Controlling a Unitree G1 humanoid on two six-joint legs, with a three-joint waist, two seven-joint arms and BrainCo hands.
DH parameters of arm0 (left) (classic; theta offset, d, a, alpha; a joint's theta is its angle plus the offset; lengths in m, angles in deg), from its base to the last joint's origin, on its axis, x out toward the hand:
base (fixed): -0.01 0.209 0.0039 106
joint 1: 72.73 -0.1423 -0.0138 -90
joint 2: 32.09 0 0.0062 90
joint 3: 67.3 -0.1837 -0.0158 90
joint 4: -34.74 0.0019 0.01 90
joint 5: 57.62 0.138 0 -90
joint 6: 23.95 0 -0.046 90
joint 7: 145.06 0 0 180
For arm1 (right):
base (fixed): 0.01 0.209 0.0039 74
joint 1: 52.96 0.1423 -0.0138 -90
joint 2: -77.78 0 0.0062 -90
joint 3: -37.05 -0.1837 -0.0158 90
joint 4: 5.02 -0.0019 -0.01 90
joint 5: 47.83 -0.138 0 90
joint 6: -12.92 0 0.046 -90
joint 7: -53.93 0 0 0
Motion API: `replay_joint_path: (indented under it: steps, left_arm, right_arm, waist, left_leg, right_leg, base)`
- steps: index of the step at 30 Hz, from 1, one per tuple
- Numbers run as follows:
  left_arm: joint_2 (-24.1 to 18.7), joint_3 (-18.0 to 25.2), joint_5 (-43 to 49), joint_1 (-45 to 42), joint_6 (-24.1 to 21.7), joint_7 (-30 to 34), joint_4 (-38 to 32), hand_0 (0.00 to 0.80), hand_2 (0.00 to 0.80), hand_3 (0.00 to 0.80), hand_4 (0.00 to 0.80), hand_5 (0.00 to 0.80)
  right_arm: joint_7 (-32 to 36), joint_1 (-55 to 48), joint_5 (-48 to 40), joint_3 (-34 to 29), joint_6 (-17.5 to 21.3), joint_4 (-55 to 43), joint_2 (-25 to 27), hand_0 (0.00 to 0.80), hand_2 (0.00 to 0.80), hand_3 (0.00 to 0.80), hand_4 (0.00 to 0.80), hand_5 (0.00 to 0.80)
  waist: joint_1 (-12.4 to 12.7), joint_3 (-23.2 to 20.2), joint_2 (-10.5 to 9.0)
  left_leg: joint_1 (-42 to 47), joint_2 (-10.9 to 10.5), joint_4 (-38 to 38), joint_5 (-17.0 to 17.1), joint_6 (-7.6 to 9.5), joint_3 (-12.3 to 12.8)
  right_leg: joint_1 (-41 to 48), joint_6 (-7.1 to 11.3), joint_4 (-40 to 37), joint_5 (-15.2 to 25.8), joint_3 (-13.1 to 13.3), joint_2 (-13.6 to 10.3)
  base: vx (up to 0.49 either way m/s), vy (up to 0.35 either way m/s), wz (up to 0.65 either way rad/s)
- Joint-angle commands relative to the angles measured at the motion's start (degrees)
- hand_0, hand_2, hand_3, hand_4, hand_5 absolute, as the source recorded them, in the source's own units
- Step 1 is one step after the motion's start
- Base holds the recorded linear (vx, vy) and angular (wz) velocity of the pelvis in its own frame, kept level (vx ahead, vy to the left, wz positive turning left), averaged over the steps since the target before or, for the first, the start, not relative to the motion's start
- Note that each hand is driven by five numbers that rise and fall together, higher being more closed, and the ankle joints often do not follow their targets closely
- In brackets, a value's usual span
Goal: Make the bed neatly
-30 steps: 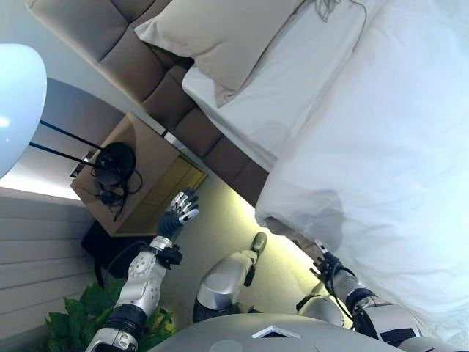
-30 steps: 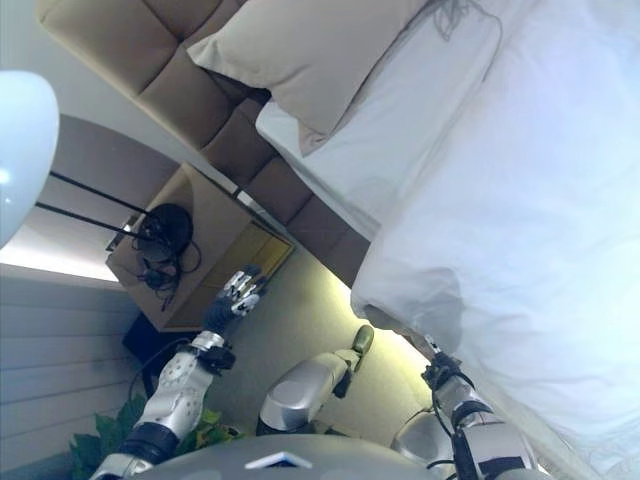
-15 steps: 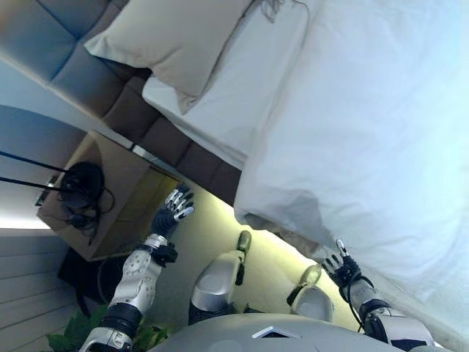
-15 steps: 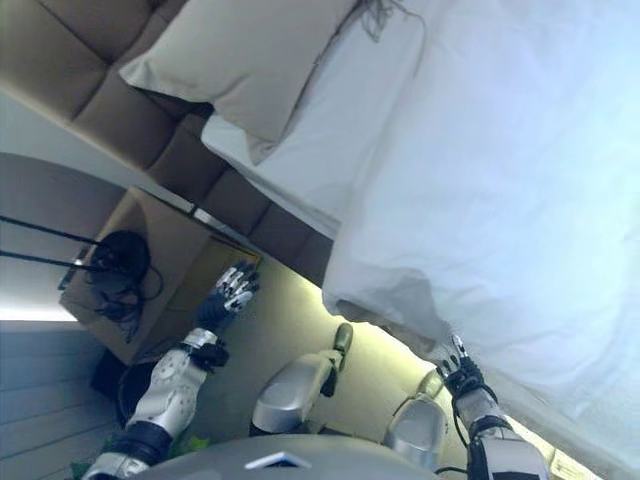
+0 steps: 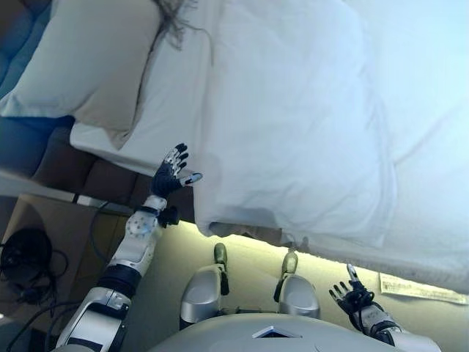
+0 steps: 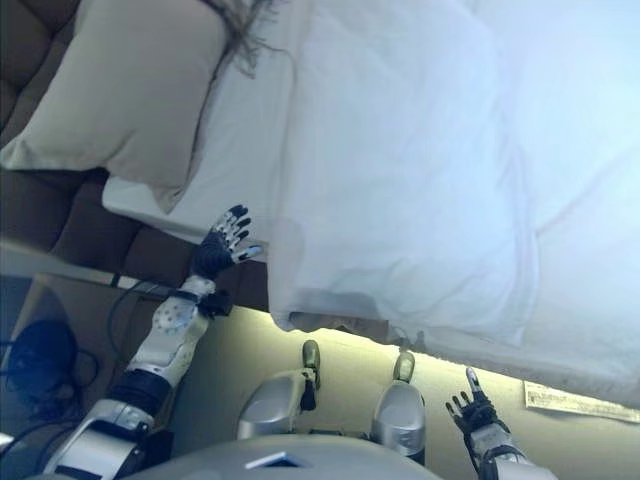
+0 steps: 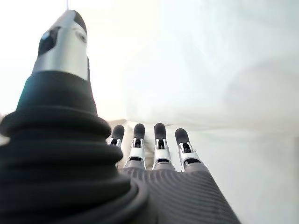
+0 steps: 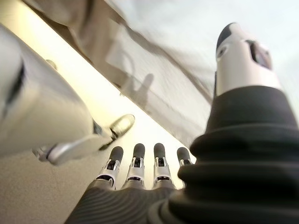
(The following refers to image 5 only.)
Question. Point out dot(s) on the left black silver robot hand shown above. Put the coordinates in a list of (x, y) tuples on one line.
[(166, 179)]

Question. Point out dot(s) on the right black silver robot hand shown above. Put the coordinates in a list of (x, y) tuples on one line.
[(355, 298)]

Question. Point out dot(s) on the white duvet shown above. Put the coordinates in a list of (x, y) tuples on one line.
[(311, 128)]

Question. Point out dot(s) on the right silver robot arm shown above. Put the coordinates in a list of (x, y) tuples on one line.
[(388, 326)]

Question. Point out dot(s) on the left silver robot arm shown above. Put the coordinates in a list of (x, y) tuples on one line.
[(132, 249)]

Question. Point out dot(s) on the right silver robot leg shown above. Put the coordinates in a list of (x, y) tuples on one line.
[(300, 297)]

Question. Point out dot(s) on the silver robot leg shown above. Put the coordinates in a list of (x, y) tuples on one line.
[(300, 297), (199, 289)]

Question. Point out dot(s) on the grey streaked floor rug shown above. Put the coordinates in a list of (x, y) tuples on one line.
[(421, 289)]

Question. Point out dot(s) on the white sheeted mattress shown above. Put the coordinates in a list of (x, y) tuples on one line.
[(172, 110)]

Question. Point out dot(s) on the wooden nightstand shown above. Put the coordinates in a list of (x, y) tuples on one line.
[(66, 227)]

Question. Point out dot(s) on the left silver robot leg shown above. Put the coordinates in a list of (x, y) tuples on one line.
[(199, 289)]

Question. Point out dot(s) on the silver robot torso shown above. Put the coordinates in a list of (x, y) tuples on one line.
[(227, 333)]

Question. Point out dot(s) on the large beige pillow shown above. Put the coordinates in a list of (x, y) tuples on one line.
[(84, 69)]

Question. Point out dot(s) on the padded tufted headboard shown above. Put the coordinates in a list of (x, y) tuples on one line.
[(22, 139)]

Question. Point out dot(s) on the grey woven fringed cushion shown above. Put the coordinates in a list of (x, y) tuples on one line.
[(174, 22)]

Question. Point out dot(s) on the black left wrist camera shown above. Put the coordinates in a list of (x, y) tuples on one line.
[(169, 216)]

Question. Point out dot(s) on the brown padded bed frame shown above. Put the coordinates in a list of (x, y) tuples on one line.
[(110, 176)]

